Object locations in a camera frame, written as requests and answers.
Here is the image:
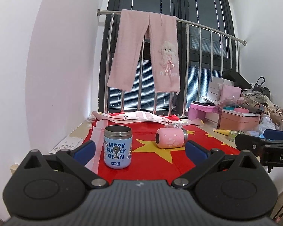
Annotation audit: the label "black bag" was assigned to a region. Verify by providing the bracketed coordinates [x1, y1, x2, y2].
[221, 68, 271, 98]

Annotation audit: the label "pink white folded cloth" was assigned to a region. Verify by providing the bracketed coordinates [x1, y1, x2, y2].
[92, 111, 205, 127]

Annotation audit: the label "blue cartoon steel cup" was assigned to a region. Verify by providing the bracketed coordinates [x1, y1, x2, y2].
[104, 125, 132, 169]

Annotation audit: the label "sticker sheet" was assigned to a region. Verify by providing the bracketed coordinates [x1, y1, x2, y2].
[49, 136, 83, 154]

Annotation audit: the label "pink fleece pants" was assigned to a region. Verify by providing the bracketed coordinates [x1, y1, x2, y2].
[107, 9, 180, 93]

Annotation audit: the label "pink steel cup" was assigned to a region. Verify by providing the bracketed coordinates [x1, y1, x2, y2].
[155, 128, 188, 149]

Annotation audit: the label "red flag cloth yellow stars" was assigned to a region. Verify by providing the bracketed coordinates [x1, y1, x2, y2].
[84, 120, 240, 184]

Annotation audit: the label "patterned cloth pile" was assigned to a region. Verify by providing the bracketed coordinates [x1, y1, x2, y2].
[241, 88, 283, 125]

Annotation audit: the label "steel window railing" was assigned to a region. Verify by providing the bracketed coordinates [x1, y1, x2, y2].
[97, 9, 247, 116]

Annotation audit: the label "pink storage box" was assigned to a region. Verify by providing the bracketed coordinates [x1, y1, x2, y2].
[187, 103, 218, 120]

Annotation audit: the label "white stacked boxes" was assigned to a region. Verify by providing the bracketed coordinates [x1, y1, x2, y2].
[206, 77, 234, 101]

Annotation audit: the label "pink lidded box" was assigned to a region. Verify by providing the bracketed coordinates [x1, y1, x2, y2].
[219, 110, 260, 131]

